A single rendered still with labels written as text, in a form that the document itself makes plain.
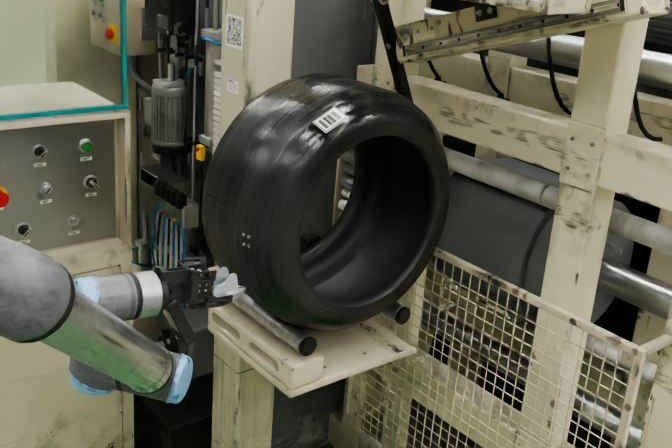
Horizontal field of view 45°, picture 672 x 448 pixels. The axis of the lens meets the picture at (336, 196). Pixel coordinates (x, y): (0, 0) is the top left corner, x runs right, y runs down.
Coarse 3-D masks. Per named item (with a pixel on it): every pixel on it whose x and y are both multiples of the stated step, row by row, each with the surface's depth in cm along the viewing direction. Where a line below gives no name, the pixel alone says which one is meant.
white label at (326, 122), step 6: (336, 108) 164; (324, 114) 163; (330, 114) 163; (336, 114) 163; (342, 114) 163; (318, 120) 162; (324, 120) 162; (330, 120) 162; (336, 120) 162; (342, 120) 162; (318, 126) 161; (324, 126) 161; (330, 126) 161
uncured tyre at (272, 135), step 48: (288, 96) 172; (336, 96) 167; (384, 96) 172; (240, 144) 169; (288, 144) 161; (336, 144) 163; (384, 144) 205; (432, 144) 181; (240, 192) 165; (288, 192) 160; (384, 192) 210; (432, 192) 187; (240, 240) 166; (288, 240) 163; (336, 240) 209; (384, 240) 207; (432, 240) 190; (288, 288) 168; (336, 288) 202; (384, 288) 187
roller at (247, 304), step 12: (240, 300) 194; (252, 300) 192; (252, 312) 190; (264, 312) 187; (264, 324) 186; (276, 324) 183; (288, 324) 182; (288, 336) 179; (300, 336) 177; (300, 348) 176; (312, 348) 178
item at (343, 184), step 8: (352, 152) 230; (344, 160) 233; (352, 160) 228; (336, 168) 234; (344, 168) 233; (352, 168) 231; (336, 176) 234; (344, 176) 233; (352, 176) 237; (336, 184) 235; (344, 184) 233; (352, 184) 230; (336, 192) 235; (344, 192) 235; (336, 200) 236; (344, 200) 236; (336, 208) 237; (336, 216) 238
